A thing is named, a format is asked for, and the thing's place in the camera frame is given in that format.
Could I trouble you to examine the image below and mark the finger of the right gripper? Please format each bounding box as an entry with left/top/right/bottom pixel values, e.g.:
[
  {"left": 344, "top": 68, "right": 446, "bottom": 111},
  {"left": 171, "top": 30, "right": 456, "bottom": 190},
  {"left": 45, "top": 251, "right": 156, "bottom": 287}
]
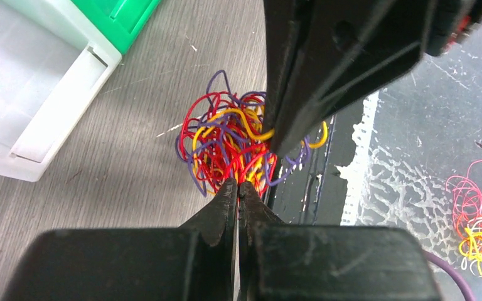
[
  {"left": 262, "top": 0, "right": 321, "bottom": 134},
  {"left": 270, "top": 1, "right": 436, "bottom": 156}
]

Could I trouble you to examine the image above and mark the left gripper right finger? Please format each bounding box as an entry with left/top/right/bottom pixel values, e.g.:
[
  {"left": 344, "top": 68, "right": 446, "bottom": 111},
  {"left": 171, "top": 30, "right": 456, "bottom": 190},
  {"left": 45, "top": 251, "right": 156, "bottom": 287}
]
[{"left": 238, "top": 182, "right": 441, "bottom": 300}]

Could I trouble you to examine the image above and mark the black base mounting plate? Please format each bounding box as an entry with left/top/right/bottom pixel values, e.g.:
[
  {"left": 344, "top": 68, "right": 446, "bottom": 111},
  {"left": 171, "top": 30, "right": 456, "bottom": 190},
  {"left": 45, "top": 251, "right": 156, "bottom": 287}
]
[{"left": 265, "top": 92, "right": 380, "bottom": 225}]

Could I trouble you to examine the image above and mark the colourful wire bundle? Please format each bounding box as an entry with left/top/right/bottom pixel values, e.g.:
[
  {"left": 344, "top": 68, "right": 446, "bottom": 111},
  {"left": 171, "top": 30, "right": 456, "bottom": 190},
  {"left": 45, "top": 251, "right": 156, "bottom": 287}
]
[{"left": 175, "top": 70, "right": 329, "bottom": 198}]

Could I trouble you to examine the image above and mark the white plastic bin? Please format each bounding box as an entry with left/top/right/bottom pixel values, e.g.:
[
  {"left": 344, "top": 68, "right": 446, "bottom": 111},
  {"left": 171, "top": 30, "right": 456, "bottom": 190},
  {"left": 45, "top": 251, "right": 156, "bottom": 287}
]
[{"left": 0, "top": 1, "right": 122, "bottom": 182}]

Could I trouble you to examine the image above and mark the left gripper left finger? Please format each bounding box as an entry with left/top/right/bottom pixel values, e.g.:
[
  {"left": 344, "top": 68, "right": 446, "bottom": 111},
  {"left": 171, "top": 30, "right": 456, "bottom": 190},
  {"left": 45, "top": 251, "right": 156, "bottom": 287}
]
[{"left": 3, "top": 178, "right": 238, "bottom": 300}]

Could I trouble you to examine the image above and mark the green plastic bin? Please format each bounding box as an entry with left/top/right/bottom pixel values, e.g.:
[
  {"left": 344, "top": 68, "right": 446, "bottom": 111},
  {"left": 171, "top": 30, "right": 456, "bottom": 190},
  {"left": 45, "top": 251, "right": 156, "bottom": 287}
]
[{"left": 72, "top": 0, "right": 161, "bottom": 55}]

